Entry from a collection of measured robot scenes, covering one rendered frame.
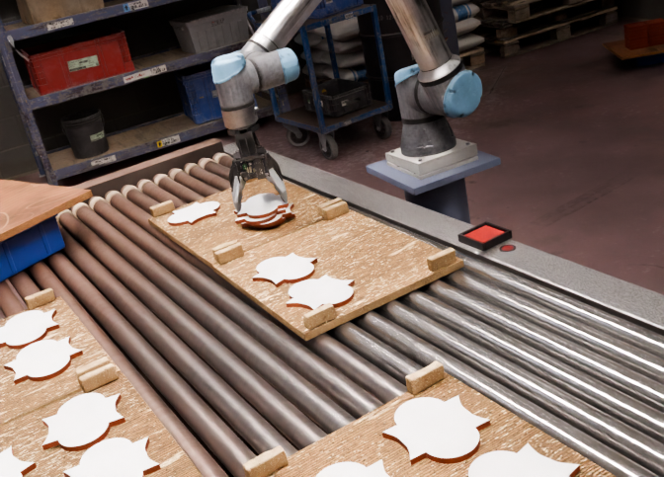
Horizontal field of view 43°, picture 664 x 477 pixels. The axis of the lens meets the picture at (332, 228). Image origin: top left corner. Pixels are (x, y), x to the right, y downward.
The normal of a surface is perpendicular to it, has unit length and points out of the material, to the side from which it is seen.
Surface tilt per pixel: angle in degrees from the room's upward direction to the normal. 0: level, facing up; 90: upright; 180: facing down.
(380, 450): 0
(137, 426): 0
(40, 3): 84
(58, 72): 90
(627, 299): 0
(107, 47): 90
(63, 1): 86
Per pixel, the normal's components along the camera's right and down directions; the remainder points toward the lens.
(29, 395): -0.18, -0.90
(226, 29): 0.53, 0.34
